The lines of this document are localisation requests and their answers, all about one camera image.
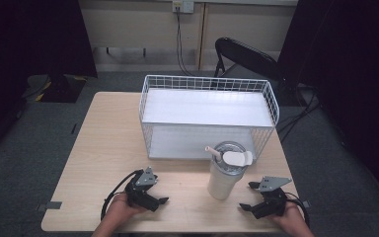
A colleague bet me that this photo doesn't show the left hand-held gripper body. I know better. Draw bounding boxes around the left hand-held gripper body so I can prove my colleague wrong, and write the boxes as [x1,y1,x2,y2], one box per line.
[124,166,161,212]

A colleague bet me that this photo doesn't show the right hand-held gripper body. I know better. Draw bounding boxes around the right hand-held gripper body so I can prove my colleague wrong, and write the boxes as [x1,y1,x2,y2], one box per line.
[258,176,293,219]

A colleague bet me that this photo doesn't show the white tumbler with straw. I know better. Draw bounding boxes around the white tumbler with straw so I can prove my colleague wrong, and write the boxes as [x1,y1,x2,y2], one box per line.
[204,140,255,201]

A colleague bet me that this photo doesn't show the white wire shelf rack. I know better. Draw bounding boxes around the white wire shelf rack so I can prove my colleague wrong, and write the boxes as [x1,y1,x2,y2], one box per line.
[138,74,281,162]

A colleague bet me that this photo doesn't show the person's right hand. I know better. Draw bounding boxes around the person's right hand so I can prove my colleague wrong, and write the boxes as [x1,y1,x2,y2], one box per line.
[269,199,306,230]

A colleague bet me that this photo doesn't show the person's left hand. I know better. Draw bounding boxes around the person's left hand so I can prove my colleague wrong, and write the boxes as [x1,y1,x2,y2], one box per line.
[106,192,148,228]

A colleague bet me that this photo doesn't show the black stand base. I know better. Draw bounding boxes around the black stand base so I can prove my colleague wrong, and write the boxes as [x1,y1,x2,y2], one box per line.
[22,73,89,104]

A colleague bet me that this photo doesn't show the black folding chair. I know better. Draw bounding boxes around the black folding chair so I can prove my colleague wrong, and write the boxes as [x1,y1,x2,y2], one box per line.
[213,37,286,87]

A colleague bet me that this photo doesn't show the black curtain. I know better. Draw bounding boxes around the black curtain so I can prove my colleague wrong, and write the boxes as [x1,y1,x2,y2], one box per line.
[0,0,99,166]
[276,0,379,213]

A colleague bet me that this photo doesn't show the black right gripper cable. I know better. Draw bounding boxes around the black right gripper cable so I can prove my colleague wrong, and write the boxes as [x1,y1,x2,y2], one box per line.
[284,192,311,228]

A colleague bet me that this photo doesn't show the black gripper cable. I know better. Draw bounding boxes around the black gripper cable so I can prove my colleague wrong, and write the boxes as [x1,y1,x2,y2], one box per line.
[100,168,145,221]
[284,192,311,228]

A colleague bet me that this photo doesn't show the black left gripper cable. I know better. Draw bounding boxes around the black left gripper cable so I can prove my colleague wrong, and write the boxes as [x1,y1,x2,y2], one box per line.
[100,168,145,221]

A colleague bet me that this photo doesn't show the black floor cables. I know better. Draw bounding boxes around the black floor cables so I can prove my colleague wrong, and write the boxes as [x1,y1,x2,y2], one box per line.
[275,86,323,143]

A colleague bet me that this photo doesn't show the black wall power cable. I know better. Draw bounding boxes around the black wall power cable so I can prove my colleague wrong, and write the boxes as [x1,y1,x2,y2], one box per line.
[175,7,195,78]

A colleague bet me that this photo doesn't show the white wall socket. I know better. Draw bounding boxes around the white wall socket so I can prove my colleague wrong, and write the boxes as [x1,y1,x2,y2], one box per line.
[172,0,195,15]

